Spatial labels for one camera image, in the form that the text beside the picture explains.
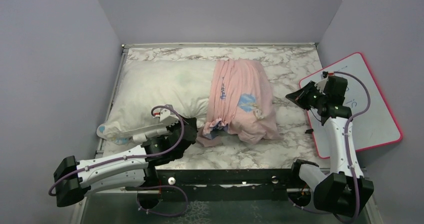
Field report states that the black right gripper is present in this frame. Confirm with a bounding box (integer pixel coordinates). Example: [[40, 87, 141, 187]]
[[285, 80, 327, 111]]

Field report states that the white pillow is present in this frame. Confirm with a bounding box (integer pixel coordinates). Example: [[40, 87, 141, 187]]
[[101, 60, 217, 143]]

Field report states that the Elsa print pink-lined pillowcase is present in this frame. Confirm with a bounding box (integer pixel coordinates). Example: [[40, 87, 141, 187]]
[[196, 59, 281, 147]]

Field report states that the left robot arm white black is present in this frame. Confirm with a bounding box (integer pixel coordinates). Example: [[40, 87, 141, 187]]
[[48, 117, 198, 207]]

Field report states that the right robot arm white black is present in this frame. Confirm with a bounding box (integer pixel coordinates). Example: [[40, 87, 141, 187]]
[[285, 74, 374, 221]]

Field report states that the pink framed whiteboard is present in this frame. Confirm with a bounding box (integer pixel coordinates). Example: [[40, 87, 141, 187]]
[[298, 52, 404, 160]]

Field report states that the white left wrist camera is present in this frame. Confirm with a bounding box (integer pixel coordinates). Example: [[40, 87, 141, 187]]
[[159, 104, 180, 127]]

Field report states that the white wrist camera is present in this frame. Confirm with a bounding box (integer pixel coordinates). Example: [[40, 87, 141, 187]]
[[159, 104, 180, 127], [314, 76, 330, 93]]

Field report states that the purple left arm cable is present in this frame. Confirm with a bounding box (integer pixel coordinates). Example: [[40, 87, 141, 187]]
[[48, 105, 190, 218]]

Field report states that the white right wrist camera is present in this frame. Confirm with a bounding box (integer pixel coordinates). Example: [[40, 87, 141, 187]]
[[314, 76, 330, 93]]

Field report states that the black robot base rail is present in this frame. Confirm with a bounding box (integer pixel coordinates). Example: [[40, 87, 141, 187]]
[[125, 167, 322, 210]]

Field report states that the aluminium table frame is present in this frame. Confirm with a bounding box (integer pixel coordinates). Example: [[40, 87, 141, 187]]
[[69, 42, 379, 224]]

